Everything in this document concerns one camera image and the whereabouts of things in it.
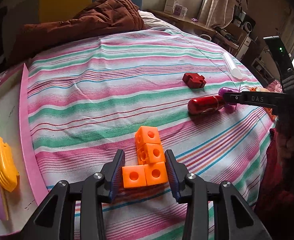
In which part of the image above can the beige curtain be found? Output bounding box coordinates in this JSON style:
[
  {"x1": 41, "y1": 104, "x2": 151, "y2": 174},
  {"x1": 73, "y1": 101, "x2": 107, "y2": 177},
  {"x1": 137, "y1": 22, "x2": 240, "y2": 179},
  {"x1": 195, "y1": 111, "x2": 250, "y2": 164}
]
[{"x1": 198, "y1": 0, "x2": 236, "y2": 29}]

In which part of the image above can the striped bedspread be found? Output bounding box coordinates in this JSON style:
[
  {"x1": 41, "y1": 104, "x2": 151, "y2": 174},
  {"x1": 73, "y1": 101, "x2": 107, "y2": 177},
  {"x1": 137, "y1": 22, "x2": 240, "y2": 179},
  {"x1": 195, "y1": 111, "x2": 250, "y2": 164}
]
[{"x1": 0, "y1": 29, "x2": 277, "y2": 240}]

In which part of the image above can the person's hand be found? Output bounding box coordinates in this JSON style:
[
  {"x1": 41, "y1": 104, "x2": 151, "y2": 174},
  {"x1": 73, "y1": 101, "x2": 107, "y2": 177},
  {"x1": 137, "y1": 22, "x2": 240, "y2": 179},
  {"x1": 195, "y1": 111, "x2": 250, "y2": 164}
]
[{"x1": 271, "y1": 128, "x2": 294, "y2": 169}]

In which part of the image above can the orange plastic rack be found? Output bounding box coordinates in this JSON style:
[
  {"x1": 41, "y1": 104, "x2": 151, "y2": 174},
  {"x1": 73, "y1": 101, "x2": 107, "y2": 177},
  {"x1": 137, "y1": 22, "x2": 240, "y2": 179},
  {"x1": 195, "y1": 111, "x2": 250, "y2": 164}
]
[{"x1": 249, "y1": 87, "x2": 276, "y2": 122}]

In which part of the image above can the red cylinder capsule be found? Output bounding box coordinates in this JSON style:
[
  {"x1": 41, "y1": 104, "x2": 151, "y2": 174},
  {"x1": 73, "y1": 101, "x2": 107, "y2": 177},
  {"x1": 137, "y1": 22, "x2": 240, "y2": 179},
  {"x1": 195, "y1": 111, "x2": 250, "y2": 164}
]
[{"x1": 187, "y1": 95, "x2": 225, "y2": 115}]

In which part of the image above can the rust brown quilt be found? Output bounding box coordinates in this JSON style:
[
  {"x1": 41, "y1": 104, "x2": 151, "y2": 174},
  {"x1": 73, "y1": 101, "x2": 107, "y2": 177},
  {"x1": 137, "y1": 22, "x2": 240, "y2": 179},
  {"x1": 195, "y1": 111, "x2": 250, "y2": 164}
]
[{"x1": 8, "y1": 0, "x2": 145, "y2": 64}]

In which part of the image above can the white plastic tube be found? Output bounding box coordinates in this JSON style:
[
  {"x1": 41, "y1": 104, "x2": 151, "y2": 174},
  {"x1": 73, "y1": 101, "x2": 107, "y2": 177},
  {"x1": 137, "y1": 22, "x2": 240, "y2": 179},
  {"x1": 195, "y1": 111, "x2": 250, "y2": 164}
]
[{"x1": 223, "y1": 52, "x2": 243, "y2": 80}]

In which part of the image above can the yellow plastic toy case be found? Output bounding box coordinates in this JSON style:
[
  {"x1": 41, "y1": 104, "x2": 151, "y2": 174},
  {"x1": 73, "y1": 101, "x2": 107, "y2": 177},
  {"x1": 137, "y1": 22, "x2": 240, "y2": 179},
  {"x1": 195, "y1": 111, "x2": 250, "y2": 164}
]
[{"x1": 0, "y1": 137, "x2": 19, "y2": 192}]

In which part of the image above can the pink white tray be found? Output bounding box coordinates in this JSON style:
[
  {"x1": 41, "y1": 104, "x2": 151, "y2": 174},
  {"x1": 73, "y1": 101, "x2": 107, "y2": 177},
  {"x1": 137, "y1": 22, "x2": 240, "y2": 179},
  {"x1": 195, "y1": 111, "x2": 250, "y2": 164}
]
[{"x1": 0, "y1": 64, "x2": 38, "y2": 236}]

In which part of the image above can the red puzzle piece block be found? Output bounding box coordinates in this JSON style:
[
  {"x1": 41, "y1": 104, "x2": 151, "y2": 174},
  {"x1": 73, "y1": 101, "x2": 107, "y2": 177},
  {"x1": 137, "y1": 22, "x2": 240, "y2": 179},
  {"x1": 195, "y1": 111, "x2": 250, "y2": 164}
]
[{"x1": 182, "y1": 73, "x2": 206, "y2": 89}]

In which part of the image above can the purple small box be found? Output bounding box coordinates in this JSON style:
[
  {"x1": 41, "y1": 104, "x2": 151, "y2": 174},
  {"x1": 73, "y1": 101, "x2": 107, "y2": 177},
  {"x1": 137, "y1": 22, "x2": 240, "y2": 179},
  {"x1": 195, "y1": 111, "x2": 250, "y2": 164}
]
[{"x1": 173, "y1": 4, "x2": 187, "y2": 17}]

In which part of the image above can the orange cube block cluster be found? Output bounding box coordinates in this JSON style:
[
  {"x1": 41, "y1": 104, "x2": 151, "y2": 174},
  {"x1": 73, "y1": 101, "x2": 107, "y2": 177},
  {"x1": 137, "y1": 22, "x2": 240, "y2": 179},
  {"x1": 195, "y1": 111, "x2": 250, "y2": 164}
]
[{"x1": 123, "y1": 126, "x2": 168, "y2": 189}]

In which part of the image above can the white carton box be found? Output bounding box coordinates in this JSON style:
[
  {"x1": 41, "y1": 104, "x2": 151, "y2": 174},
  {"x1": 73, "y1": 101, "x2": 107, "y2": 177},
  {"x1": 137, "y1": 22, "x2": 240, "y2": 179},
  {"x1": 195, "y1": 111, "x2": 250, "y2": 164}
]
[{"x1": 164, "y1": 0, "x2": 177, "y2": 14}]

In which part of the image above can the wooden side table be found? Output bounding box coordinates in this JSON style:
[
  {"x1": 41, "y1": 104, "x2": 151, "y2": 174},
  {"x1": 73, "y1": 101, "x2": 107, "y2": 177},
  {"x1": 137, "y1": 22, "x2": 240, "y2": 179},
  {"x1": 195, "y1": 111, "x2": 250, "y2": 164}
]
[{"x1": 148, "y1": 9, "x2": 239, "y2": 50}]

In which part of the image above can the white pillow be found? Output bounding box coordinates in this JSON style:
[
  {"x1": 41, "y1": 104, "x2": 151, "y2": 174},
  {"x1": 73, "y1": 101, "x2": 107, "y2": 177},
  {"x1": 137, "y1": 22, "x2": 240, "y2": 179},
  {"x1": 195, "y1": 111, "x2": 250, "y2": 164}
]
[{"x1": 138, "y1": 10, "x2": 179, "y2": 30}]

